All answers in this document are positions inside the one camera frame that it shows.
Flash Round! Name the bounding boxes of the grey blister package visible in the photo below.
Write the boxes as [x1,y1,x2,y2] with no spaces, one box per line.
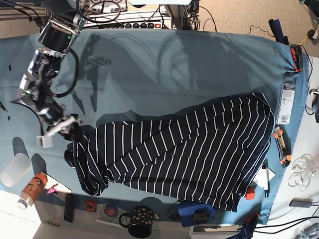
[277,78,296,125]

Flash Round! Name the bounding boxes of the red cube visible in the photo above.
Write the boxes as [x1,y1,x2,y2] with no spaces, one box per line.
[245,188,255,200]

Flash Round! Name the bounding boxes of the pink small figurine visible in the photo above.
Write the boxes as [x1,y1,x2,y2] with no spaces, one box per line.
[46,184,58,195]

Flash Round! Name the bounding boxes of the orange black utility knife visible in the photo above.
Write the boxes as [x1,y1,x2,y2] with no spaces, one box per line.
[274,126,291,168]

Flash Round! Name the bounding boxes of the white power strip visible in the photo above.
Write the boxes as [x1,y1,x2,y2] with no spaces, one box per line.
[97,22,170,29]

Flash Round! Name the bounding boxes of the grey flat device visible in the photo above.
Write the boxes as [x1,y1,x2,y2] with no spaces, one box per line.
[289,198,312,208]

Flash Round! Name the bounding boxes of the black remote control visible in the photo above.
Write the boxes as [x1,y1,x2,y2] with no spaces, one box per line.
[64,194,75,223]

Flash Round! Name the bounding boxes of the red tape roll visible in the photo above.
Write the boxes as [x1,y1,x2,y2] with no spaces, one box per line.
[83,200,97,212]

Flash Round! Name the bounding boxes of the purple tape roll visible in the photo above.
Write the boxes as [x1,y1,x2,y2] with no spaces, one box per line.
[104,204,119,217]

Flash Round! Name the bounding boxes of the navy white striped t-shirt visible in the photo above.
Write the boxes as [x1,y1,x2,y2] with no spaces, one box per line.
[64,93,275,212]

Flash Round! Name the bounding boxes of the white paper card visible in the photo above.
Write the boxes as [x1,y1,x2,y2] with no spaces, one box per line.
[253,165,275,189]

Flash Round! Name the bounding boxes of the translucent plastic cup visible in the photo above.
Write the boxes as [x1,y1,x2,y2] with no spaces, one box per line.
[0,153,32,187]

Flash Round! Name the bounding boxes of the orange labelled bottle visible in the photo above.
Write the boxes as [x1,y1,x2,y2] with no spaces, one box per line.
[17,173,47,210]

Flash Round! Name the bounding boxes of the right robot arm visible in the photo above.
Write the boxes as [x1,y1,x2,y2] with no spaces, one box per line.
[13,0,92,148]

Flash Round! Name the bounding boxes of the teal table cloth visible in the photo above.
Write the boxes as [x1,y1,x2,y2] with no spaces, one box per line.
[0,28,310,227]

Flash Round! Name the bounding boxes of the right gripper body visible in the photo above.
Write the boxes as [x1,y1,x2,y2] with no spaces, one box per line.
[37,105,81,136]

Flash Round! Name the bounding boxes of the green yellow battery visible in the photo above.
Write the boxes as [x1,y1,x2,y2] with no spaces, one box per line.
[47,221,59,227]

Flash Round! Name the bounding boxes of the white black marker pen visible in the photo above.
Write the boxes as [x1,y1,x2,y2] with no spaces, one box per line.
[261,164,269,198]

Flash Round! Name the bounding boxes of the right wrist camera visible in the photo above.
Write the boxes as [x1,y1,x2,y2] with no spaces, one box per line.
[36,135,53,148]

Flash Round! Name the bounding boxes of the black mug yellow pattern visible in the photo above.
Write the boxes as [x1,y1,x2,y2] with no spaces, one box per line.
[119,206,155,239]

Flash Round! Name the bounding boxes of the blue black clamp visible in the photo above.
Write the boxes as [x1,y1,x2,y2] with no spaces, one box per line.
[268,19,289,45]

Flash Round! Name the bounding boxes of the white coiled cable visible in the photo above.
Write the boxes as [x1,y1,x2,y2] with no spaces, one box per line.
[288,153,317,192]

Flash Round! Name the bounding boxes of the blue box with knob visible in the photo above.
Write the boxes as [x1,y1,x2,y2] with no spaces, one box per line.
[177,201,215,228]

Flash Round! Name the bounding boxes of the red black clamp tool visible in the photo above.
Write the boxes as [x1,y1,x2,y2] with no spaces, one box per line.
[290,44,303,72]

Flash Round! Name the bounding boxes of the blue handled tool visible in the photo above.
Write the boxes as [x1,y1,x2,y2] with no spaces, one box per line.
[227,213,260,239]

